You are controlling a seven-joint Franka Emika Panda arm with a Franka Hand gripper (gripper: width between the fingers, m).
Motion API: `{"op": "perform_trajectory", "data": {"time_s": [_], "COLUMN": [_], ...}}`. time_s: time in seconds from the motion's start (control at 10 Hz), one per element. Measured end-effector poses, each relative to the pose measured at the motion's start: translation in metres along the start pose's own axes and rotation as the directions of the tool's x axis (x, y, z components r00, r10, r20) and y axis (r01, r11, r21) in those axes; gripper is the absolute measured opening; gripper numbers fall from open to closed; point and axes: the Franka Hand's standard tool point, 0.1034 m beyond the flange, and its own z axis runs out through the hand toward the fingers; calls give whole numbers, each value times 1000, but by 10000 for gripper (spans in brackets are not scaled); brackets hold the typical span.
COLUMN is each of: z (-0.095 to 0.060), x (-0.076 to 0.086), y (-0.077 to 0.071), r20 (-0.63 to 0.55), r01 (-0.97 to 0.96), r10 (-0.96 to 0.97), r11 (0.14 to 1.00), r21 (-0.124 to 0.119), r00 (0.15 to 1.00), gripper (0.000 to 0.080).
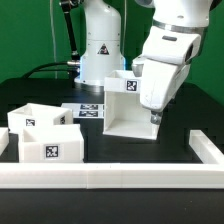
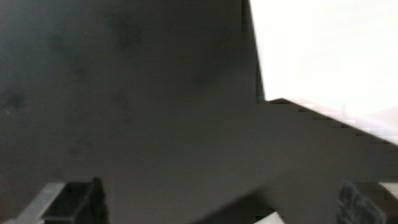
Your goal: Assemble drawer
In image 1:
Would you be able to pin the white front fence wall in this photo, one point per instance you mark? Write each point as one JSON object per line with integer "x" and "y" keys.
{"x": 95, "y": 176}

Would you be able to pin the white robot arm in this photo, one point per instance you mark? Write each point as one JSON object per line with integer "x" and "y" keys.
{"x": 103, "y": 27}

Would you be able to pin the white fence wall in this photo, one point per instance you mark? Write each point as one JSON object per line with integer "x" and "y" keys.
{"x": 95, "y": 176}
{"x": 205, "y": 149}
{"x": 4, "y": 139}

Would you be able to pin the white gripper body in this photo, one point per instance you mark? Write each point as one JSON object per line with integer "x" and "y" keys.
{"x": 166, "y": 65}

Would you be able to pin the white drawer box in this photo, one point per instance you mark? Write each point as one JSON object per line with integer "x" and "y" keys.
{"x": 38, "y": 115}
{"x": 51, "y": 144}

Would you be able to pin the white right fence wall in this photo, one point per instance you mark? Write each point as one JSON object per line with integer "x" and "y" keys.
{"x": 205, "y": 149}

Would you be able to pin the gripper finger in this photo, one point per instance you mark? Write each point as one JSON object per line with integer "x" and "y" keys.
{"x": 156, "y": 117}

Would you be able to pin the white left fence wall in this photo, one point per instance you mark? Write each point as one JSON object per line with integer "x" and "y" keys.
{"x": 4, "y": 139}

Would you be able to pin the white drawer cabinet frame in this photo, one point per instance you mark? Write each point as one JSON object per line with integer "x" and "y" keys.
{"x": 123, "y": 114}

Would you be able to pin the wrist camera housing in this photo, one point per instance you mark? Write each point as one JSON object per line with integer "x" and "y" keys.
{"x": 137, "y": 66}

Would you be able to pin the white front drawer box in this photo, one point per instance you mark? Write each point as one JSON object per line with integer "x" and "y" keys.
{"x": 51, "y": 144}

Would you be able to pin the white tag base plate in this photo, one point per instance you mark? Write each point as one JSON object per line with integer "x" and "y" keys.
{"x": 85, "y": 110}

